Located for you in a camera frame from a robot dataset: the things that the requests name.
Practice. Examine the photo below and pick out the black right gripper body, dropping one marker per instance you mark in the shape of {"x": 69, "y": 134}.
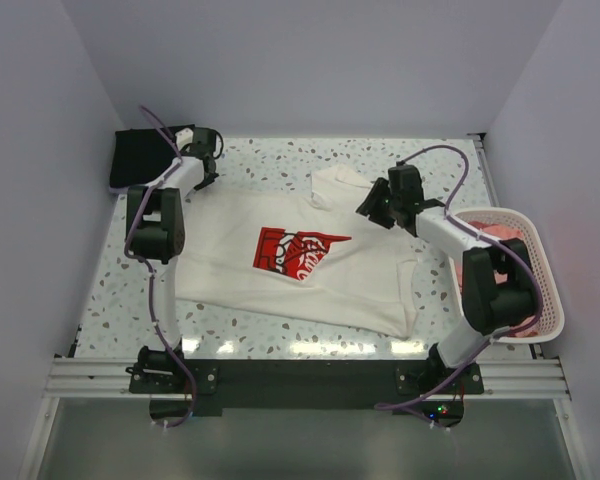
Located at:
{"x": 396, "y": 201}

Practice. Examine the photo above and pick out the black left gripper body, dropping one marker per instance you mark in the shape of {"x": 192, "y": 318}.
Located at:
{"x": 208, "y": 181}

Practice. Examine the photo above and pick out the white t shirt red print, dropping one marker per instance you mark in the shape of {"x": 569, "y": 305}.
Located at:
{"x": 306, "y": 257}

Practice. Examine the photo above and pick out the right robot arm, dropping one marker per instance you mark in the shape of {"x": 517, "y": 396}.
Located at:
{"x": 452, "y": 355}

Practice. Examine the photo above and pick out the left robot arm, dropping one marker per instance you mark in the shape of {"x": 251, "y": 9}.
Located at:
{"x": 155, "y": 237}

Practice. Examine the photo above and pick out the folded black t shirt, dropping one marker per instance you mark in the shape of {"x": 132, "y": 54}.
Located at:
{"x": 140, "y": 156}

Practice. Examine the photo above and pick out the folded purple t shirt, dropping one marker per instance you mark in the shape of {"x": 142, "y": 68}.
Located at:
{"x": 118, "y": 190}

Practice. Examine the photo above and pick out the pink t shirt in basket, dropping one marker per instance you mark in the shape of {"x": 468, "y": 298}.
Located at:
{"x": 499, "y": 292}

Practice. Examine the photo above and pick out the white plastic laundry basket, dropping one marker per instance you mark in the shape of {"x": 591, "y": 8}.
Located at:
{"x": 551, "y": 323}

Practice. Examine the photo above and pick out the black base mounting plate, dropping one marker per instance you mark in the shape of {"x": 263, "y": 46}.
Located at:
{"x": 209, "y": 387}

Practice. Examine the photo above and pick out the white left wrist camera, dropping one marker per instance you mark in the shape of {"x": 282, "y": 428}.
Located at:
{"x": 184, "y": 137}

